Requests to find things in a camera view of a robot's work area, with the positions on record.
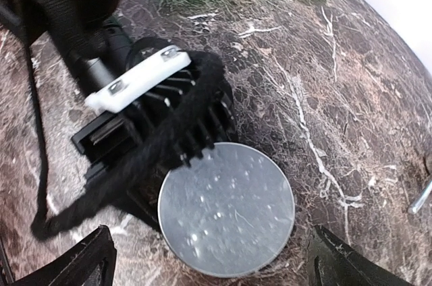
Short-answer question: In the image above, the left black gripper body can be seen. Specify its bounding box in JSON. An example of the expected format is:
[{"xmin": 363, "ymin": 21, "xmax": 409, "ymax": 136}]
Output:
[{"xmin": 63, "ymin": 16, "xmax": 169, "ymax": 98}]

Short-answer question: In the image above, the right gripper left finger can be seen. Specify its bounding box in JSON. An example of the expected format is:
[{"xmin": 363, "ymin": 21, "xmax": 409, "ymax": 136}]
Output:
[{"xmin": 12, "ymin": 225, "xmax": 117, "ymax": 286}]

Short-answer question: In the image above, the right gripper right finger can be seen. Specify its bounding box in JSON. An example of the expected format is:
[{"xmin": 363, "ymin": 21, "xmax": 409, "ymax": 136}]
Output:
[{"xmin": 306, "ymin": 225, "xmax": 410, "ymax": 286}]

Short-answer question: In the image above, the metal scoop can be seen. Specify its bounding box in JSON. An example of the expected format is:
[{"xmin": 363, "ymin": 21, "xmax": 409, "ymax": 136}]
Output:
[{"xmin": 408, "ymin": 180, "xmax": 432, "ymax": 215}]

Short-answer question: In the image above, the clear plastic lid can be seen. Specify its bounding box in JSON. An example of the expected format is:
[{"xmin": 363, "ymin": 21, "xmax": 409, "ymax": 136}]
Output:
[{"xmin": 157, "ymin": 142, "xmax": 295, "ymax": 278}]

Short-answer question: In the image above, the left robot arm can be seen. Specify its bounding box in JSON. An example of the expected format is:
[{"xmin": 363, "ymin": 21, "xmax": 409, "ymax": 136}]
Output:
[{"xmin": 1, "ymin": 0, "xmax": 169, "ymax": 99}]

